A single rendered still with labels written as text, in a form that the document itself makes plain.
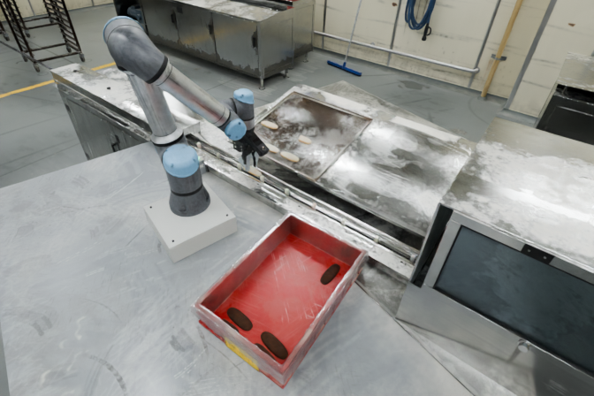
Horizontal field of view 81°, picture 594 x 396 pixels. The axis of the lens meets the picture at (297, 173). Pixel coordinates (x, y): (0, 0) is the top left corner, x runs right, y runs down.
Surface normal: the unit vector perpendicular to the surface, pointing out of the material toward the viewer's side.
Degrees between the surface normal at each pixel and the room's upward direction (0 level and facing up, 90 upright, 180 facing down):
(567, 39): 90
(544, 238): 0
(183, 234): 0
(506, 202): 0
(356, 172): 10
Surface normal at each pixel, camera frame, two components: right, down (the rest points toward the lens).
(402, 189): -0.07, -0.69
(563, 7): -0.61, 0.47
